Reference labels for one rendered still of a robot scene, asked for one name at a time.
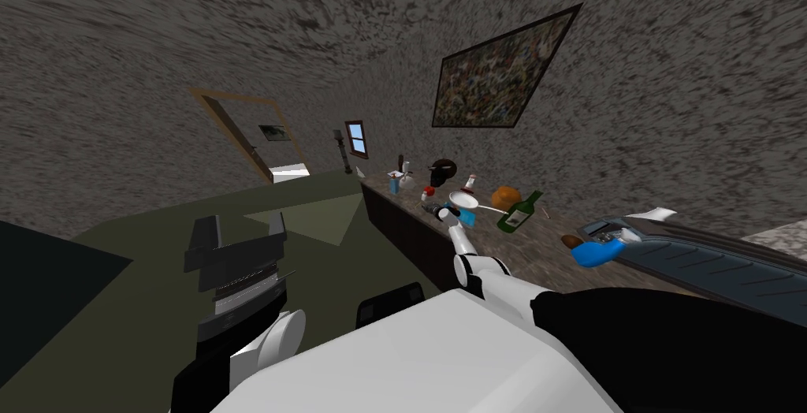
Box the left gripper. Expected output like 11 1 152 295
184 210 290 316

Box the white pan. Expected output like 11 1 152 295
448 190 509 215

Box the dark brown cabinet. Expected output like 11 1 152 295
360 182 464 292

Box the black kettle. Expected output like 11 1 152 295
429 158 458 189

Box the orange bread loaf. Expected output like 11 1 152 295
491 185 524 212

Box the green bottle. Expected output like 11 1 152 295
496 190 544 234

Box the brown door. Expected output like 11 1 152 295
190 88 311 186

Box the brown framed window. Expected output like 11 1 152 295
344 119 370 160

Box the dark floor lamp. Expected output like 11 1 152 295
333 128 354 176

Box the dark framed abstract painting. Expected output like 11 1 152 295
431 2 584 130

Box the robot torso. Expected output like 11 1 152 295
210 281 627 413

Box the blue mug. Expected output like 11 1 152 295
570 239 627 270

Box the white paper sheet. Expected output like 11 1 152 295
623 206 679 222

